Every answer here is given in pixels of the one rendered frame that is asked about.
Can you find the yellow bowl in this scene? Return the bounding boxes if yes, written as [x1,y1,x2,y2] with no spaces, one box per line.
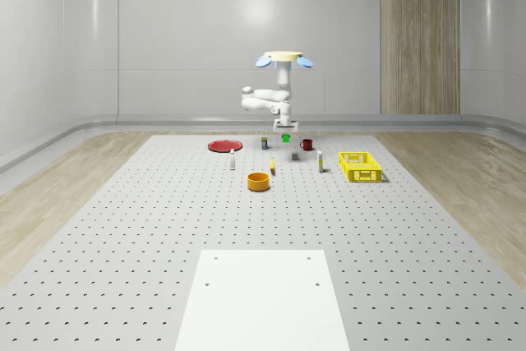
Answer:
[247,172,271,192]

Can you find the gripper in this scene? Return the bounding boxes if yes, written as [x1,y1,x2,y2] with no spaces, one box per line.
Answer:
[272,118,300,136]

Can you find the red plate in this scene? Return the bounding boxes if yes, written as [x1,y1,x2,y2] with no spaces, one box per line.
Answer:
[207,139,244,154]

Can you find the yellow basket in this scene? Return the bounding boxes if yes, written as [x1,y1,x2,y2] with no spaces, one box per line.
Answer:
[338,151,383,183]

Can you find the drone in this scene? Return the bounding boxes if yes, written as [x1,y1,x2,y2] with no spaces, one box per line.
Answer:
[255,50,316,69]

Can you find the white board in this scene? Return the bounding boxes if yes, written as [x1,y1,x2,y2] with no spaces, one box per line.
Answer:
[174,249,351,351]

